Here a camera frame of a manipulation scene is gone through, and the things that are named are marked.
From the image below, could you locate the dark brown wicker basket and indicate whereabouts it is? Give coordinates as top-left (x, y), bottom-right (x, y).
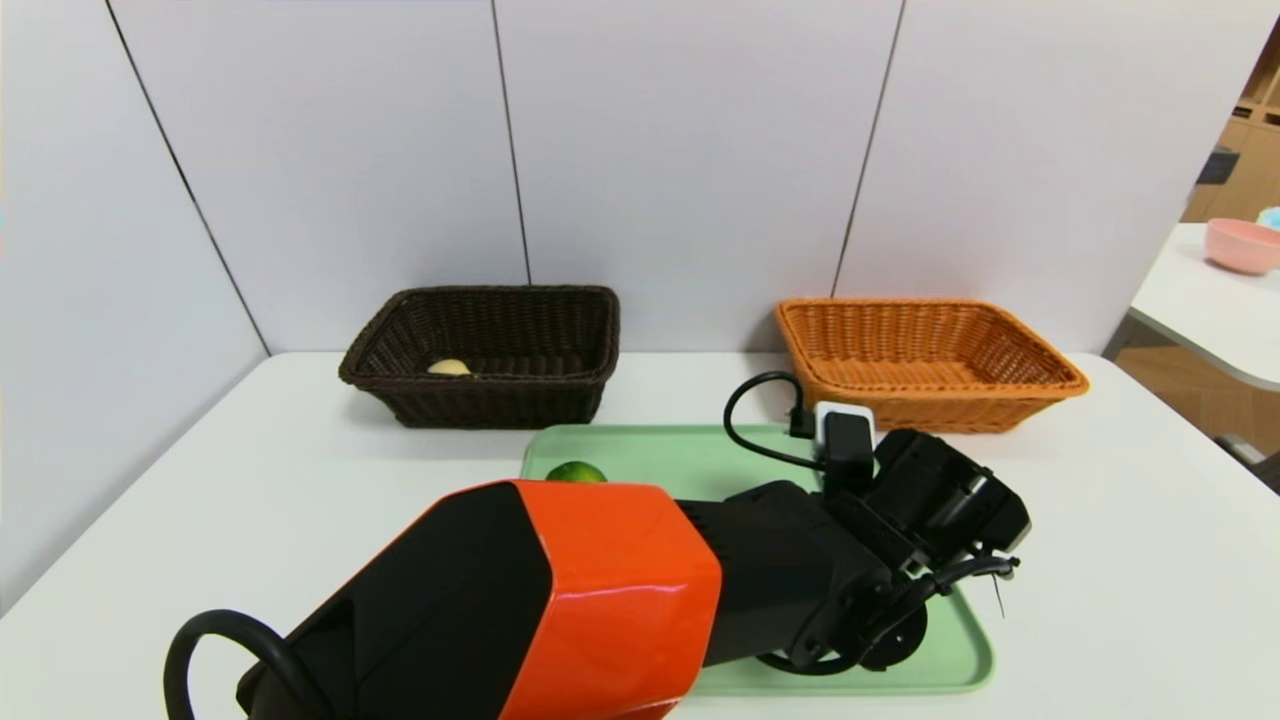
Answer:
top-left (338, 286), bottom-right (622, 430)

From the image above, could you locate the orange wicker basket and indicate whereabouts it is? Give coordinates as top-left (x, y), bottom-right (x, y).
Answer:
top-left (775, 298), bottom-right (1090, 435)

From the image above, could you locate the light green plastic tray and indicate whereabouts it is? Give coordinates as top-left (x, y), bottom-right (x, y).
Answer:
top-left (519, 424), bottom-right (995, 696)

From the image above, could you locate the white side table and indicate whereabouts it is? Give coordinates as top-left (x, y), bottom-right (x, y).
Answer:
top-left (1128, 222), bottom-right (1280, 394)

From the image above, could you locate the pink bowl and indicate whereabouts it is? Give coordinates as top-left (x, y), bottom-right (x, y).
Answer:
top-left (1204, 217), bottom-right (1280, 276)

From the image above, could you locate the dark grey floor object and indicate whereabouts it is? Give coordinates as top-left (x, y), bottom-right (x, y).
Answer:
top-left (1215, 435), bottom-right (1280, 496)

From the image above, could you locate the wooden shelf cabinet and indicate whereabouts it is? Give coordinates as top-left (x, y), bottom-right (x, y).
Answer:
top-left (1183, 20), bottom-right (1280, 223)

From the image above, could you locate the thin black left camera cable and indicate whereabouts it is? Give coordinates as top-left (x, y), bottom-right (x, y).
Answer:
top-left (722, 370), bottom-right (819, 472)

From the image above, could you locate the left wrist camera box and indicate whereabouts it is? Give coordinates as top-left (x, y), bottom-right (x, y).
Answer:
top-left (814, 401), bottom-right (879, 493)

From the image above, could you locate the thick black braided left cable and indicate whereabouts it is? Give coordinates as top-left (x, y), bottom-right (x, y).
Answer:
top-left (163, 609), bottom-right (336, 720)

